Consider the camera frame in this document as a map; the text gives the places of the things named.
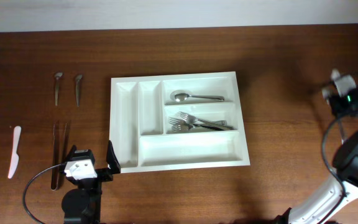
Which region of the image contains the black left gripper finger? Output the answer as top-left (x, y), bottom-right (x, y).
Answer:
top-left (64, 145), bottom-right (77, 164)
top-left (106, 141), bottom-right (121, 174)

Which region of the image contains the metal fork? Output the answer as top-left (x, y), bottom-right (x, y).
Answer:
top-left (168, 117), bottom-right (227, 126)
top-left (178, 111), bottom-right (234, 131)
top-left (171, 124), bottom-right (222, 132)

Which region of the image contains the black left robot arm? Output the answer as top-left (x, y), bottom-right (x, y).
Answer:
top-left (60, 146), bottom-right (114, 224)

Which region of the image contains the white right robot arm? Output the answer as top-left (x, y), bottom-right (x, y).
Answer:
top-left (109, 70), bottom-right (358, 223)

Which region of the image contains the white plastic knife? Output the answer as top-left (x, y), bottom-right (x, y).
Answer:
top-left (7, 126), bottom-right (22, 179)

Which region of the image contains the right small metal spoon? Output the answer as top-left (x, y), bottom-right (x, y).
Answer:
top-left (75, 74), bottom-right (83, 107)

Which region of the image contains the small metal spoon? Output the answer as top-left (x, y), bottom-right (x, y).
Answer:
top-left (54, 72), bottom-right (63, 106)
top-left (75, 74), bottom-right (83, 107)

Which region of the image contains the left small metal spoon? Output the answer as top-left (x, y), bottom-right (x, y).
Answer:
top-left (54, 72), bottom-right (63, 106)

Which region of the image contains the white plastic cutlery tray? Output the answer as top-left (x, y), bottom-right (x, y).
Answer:
top-left (109, 72), bottom-right (250, 173)

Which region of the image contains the black left camera cable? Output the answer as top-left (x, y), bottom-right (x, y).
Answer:
top-left (22, 163), bottom-right (67, 224)

